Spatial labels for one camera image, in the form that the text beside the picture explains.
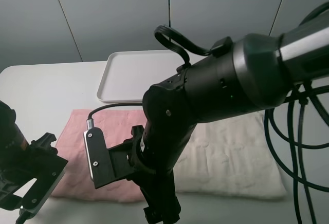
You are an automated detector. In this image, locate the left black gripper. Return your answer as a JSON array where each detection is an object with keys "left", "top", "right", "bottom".
[{"left": 15, "top": 132, "right": 67, "bottom": 183}]

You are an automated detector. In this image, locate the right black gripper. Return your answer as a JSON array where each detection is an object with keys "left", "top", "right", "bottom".
[{"left": 128, "top": 125, "right": 181, "bottom": 223}]

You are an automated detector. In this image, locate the pink terry towel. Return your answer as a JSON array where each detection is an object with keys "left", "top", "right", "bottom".
[{"left": 51, "top": 109, "right": 147, "bottom": 203}]

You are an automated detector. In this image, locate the cream white terry towel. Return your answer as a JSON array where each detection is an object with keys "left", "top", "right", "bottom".
[{"left": 174, "top": 112, "right": 286, "bottom": 200}]

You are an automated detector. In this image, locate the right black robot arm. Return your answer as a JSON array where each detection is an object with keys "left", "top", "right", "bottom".
[{"left": 136, "top": 22, "right": 328, "bottom": 223}]

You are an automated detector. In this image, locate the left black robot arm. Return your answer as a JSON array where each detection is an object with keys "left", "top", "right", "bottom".
[{"left": 1, "top": 102, "right": 68, "bottom": 184}]

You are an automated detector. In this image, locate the white rectangular plastic tray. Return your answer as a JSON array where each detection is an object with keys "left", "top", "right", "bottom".
[{"left": 97, "top": 50, "right": 184, "bottom": 103}]

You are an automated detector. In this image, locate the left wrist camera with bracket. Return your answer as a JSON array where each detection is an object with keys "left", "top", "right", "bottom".
[{"left": 1, "top": 160, "right": 67, "bottom": 211}]

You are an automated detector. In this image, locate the right arm black cable bundle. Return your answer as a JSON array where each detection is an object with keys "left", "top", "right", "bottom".
[{"left": 264, "top": 3, "right": 329, "bottom": 224}]

